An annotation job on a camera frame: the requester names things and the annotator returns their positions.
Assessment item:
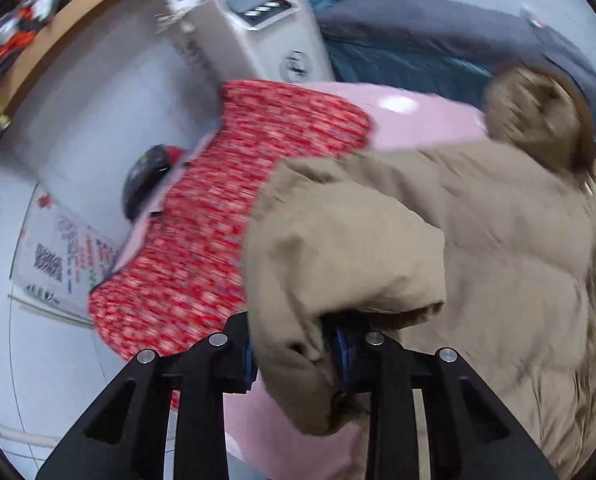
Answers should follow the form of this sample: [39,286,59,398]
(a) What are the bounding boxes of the pink bed sheet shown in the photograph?
[90,80,596,480]

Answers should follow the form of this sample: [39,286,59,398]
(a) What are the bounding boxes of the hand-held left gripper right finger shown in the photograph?
[323,320,561,480]

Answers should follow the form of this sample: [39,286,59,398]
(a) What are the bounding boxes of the white floor appliance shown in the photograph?
[170,0,336,83]

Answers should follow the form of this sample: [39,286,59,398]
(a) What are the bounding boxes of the beige puffer jacket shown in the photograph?
[242,62,596,480]

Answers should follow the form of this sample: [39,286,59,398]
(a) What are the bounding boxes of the wooden shelf unit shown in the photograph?
[0,0,153,156]

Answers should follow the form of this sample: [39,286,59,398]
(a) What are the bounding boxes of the teal blanket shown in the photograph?
[295,0,596,111]

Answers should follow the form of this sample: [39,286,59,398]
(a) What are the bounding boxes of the grey pillow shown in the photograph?
[315,0,596,116]

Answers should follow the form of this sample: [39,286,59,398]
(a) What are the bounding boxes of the wall poster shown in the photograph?
[10,182,123,326]

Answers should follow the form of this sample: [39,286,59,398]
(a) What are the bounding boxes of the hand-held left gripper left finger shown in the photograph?
[35,310,259,480]

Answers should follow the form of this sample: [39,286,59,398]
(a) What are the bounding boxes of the black helmet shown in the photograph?
[122,144,186,221]

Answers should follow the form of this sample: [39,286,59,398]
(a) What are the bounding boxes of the red patterned cloth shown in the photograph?
[88,79,373,411]

